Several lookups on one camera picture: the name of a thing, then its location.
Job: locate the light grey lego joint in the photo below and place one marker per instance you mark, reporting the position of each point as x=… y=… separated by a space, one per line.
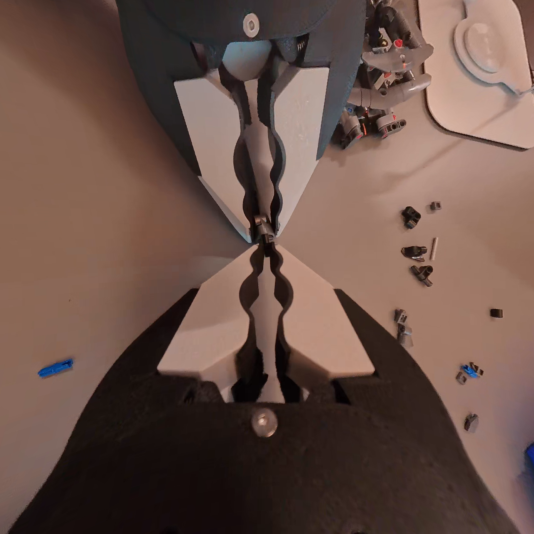
x=405 y=336

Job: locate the black T-shaped lego connector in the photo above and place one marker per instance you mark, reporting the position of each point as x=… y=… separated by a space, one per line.
x=422 y=274

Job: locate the blue plastic bin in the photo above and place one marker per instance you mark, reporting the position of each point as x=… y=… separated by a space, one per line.
x=530 y=457

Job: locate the grey lego slope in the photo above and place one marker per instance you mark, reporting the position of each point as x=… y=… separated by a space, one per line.
x=471 y=422

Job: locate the black rounded lego piece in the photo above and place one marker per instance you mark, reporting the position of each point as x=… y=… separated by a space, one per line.
x=496 y=313

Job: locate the light grey lego axle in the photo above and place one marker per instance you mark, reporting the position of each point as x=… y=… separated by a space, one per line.
x=434 y=248

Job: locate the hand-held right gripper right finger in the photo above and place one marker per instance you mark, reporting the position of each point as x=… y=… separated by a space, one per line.
x=329 y=333

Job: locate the white book stand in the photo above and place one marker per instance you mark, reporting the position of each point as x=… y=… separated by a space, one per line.
x=459 y=104

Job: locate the black curved lego piece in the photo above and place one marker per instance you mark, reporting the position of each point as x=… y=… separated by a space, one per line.
x=414 y=251

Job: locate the lego car model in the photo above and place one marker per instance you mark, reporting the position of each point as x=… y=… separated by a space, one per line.
x=388 y=62

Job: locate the black lego connector block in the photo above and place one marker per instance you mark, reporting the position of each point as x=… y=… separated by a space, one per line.
x=411 y=217

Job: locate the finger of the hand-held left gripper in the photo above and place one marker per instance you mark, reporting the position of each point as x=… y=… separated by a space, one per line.
x=208 y=133
x=300 y=125

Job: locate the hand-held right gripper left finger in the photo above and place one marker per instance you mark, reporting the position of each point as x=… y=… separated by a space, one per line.
x=208 y=329

